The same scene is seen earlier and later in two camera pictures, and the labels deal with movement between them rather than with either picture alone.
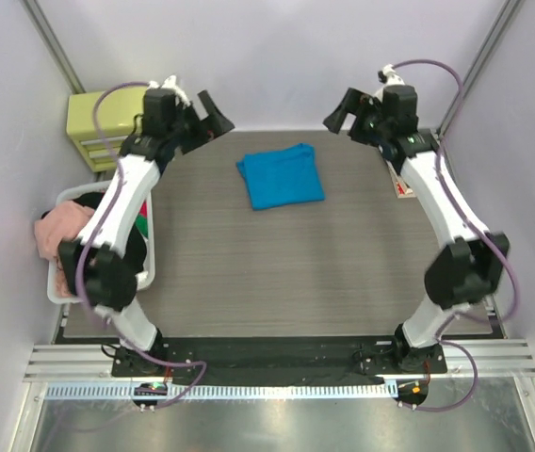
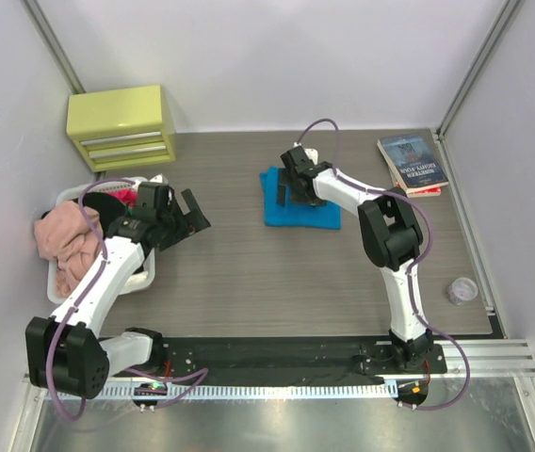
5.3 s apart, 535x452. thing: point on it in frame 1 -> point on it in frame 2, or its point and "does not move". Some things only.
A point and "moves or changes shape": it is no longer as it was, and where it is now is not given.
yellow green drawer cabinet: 100,121 does not move
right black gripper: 357,115 -> 291,184
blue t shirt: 282,177 moves or changes shape
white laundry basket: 151,222 does not move
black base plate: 276,357 does not move
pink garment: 62,222 does not move
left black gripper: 202,124 -> 179,221
